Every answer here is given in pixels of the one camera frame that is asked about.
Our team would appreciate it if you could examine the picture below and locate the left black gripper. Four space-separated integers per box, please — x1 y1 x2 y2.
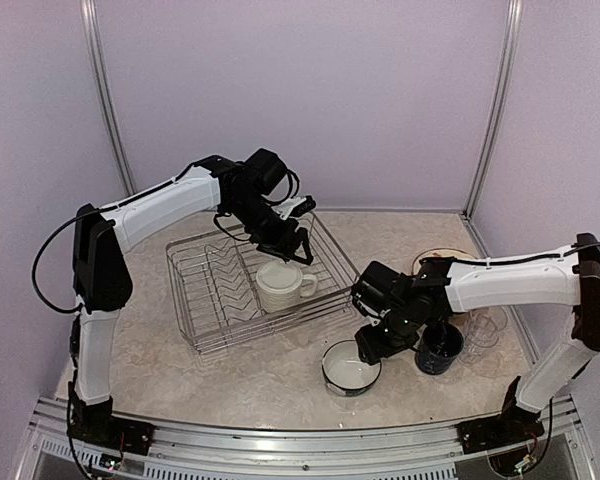
228 193 314 265

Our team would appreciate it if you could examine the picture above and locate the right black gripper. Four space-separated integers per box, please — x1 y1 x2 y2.
355 306 419 365

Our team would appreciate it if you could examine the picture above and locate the blue white bowl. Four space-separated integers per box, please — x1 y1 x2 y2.
321 340 382 397

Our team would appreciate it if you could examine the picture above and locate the white ribbed mug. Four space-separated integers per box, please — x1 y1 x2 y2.
256 260 319 313

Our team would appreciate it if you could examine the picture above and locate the dark blue mug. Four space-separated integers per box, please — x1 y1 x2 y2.
415 322 464 376

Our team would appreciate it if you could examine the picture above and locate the clear drinking glass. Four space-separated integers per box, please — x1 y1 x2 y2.
459 324 499 365
467 307 508 341

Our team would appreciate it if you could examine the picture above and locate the beige patterned plate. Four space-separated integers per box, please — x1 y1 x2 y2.
411 248 476 275

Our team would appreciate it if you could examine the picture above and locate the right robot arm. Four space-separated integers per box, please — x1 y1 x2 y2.
351 233 600 444

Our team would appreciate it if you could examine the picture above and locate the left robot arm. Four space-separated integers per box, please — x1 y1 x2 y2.
64 149 316 445

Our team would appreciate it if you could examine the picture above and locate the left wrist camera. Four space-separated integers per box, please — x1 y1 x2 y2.
273 195 316 220

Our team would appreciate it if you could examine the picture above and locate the metal wire dish rack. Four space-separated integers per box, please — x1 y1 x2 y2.
166 214 358 354

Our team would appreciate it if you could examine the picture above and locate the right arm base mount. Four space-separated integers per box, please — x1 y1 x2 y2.
456 415 545 455

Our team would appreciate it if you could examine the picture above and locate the aluminium front rail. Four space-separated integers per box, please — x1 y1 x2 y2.
10 398 598 479

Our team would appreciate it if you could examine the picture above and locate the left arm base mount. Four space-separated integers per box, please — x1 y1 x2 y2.
68 417 155 456

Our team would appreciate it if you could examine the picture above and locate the left aluminium frame post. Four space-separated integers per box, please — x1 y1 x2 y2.
79 0 137 196

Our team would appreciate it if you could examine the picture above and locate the aluminium frame post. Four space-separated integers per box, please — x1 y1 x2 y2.
79 0 137 196
463 0 524 221

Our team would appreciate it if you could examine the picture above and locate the right aluminium frame post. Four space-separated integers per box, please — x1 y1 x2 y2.
463 0 524 221

